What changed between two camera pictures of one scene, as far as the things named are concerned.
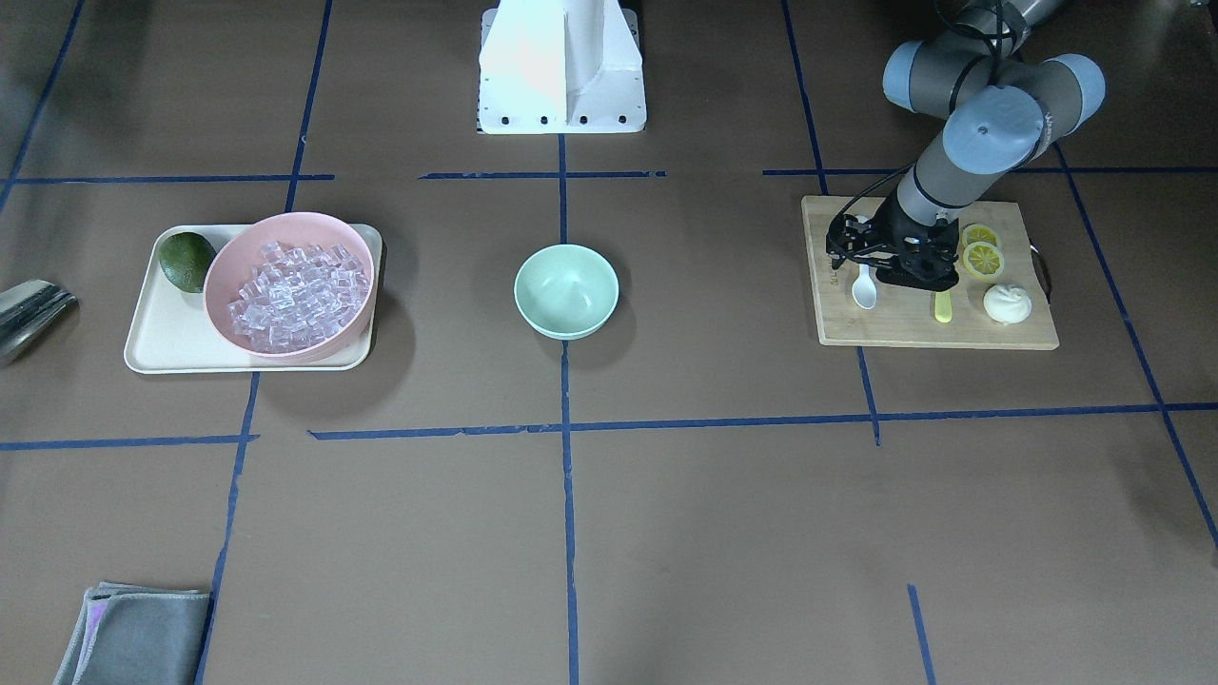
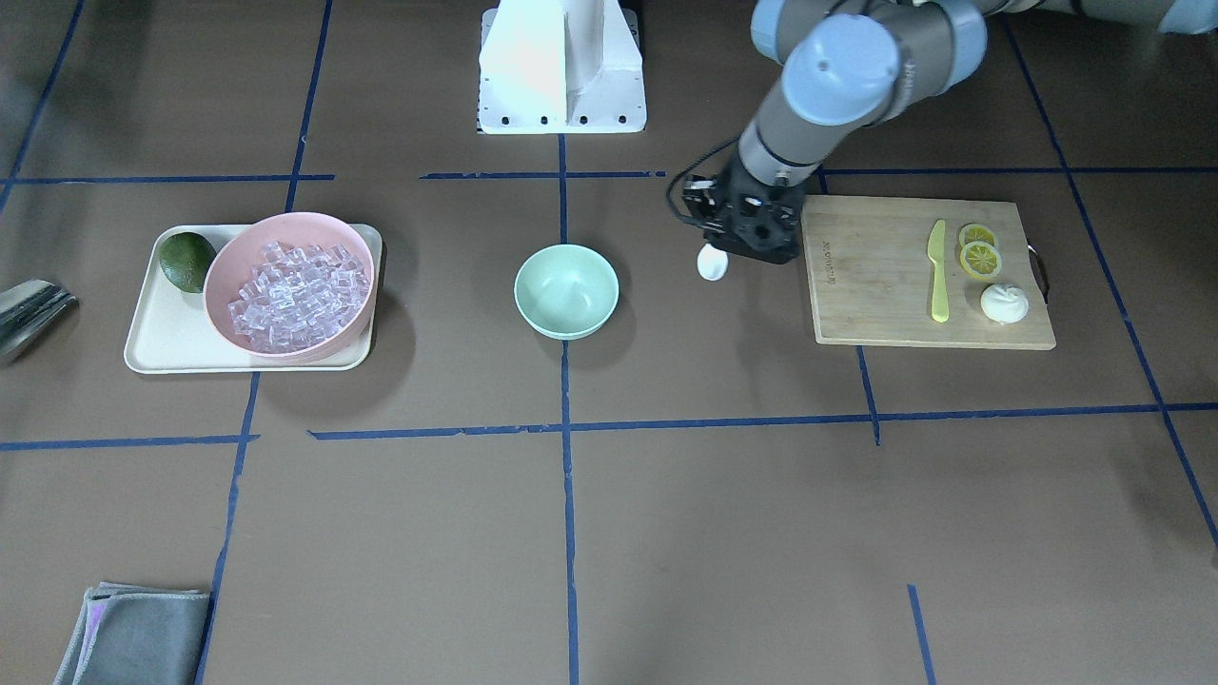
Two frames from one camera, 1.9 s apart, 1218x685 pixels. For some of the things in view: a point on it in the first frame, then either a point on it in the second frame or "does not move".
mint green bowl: (565, 291) does not move
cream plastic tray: (179, 332) does not move
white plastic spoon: (864, 291) -> (712, 263)
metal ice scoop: (27, 310) does not move
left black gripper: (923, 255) -> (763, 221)
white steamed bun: (1007, 304) does not move
